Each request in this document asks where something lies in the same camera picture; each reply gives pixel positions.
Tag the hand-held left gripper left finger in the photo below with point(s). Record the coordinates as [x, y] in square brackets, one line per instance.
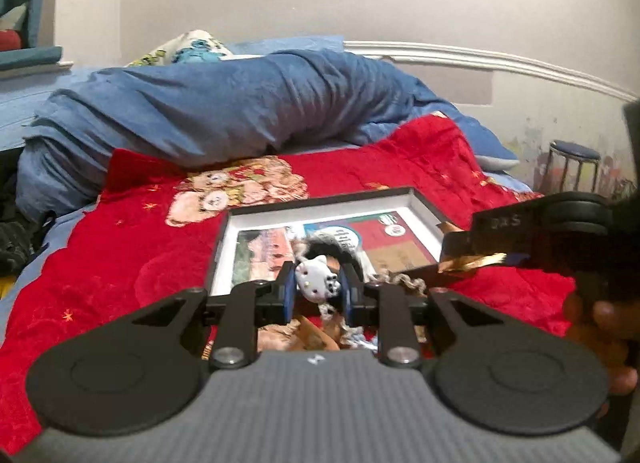
[287, 293]

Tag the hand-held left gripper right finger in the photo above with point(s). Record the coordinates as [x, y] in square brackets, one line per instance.
[348, 295]

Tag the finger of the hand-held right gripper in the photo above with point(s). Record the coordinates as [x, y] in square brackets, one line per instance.
[500, 230]

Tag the white cat hair clip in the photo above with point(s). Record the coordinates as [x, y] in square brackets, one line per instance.
[315, 275]

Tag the gold foil wrapper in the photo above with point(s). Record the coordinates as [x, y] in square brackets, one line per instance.
[470, 262]

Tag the black shallow cardboard box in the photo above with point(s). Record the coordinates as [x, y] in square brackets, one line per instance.
[325, 213]

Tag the person's right hand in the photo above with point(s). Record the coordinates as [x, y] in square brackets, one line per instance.
[607, 323]

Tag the brown paper triangle packet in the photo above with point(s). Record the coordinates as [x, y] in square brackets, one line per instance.
[285, 338]

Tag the black white ruffled scrunchie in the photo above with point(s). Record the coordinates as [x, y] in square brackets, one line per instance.
[325, 242]

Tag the cream crochet scrunchie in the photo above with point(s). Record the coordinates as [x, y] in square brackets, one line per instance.
[405, 283]

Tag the blue metal stool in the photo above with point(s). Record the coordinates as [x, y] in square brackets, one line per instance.
[575, 150]

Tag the red printed blanket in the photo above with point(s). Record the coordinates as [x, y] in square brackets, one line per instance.
[125, 243]

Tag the blue duvet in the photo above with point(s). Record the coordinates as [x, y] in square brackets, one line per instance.
[225, 108]

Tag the light blue bed sheet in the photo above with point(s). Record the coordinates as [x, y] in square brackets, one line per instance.
[47, 253]

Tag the cartoon printed pillow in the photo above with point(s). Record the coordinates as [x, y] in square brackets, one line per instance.
[195, 45]

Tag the dark clothes pile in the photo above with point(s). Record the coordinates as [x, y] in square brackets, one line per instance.
[12, 243]

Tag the yellow cloth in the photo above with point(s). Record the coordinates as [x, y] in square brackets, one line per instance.
[5, 288]

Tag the teal window sill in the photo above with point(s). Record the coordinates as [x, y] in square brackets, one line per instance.
[30, 58]

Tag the red round object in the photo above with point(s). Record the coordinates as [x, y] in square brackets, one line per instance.
[7, 39]

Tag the white wall moulding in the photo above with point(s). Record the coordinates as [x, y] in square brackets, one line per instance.
[500, 63]

